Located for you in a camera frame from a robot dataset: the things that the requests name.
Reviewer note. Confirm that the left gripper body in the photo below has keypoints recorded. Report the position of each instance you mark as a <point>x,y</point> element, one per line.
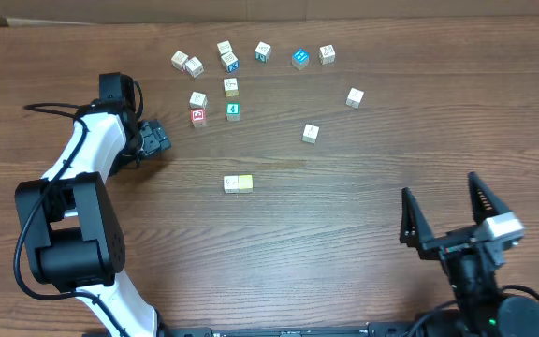
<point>152,136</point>

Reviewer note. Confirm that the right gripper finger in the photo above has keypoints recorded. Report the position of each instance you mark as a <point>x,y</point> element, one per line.
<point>485,203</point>
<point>415,229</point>

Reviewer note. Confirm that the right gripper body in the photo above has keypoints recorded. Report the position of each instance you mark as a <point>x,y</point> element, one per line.
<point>446,246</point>

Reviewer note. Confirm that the green top wooden block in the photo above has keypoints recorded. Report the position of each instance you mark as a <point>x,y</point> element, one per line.
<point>233,111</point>

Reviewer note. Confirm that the green L wooden block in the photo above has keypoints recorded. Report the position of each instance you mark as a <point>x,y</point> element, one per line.
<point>231,184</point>

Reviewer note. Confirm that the yellow top wooden block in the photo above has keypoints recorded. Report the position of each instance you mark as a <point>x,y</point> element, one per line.
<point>245,183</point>

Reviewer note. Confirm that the blue X wooden block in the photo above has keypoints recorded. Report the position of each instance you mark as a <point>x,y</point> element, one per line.
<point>230,62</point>

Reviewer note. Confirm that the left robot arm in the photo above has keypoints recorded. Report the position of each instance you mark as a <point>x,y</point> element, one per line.
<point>71,245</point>

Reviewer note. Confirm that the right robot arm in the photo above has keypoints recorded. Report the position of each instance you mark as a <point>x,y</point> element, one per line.
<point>482,308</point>

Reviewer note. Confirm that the red top wooden block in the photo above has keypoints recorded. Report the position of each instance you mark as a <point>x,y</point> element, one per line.
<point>198,117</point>

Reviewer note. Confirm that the plain block above red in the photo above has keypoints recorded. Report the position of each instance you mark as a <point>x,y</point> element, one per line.
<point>198,100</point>

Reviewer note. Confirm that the plain wooden block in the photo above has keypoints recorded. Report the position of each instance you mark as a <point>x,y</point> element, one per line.
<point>179,60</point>
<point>327,54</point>
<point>194,67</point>
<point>224,47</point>

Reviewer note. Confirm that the plain wooden block far left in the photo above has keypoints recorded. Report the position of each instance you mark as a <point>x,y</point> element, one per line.
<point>179,60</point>

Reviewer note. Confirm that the yellow sided wooden block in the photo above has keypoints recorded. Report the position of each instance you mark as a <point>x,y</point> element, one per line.
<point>231,87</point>

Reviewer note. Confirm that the teal sided wooden block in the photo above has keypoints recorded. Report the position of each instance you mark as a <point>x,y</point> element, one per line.
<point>262,52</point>

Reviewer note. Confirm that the blue sided front block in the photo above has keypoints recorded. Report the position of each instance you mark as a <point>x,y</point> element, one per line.
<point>310,133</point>

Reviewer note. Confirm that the plain block far right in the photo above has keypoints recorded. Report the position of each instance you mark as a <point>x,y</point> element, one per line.
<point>354,98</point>

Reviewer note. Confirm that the blue top wooden block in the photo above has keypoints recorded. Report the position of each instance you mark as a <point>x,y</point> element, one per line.
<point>300,59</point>

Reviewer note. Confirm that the plain wooden block top right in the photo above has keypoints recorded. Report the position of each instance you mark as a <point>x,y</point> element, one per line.
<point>327,54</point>

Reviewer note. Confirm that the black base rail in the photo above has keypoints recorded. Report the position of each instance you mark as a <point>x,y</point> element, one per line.
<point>369,330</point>

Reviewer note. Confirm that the cardboard back wall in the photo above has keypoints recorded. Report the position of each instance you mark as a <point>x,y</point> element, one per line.
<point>33,12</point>

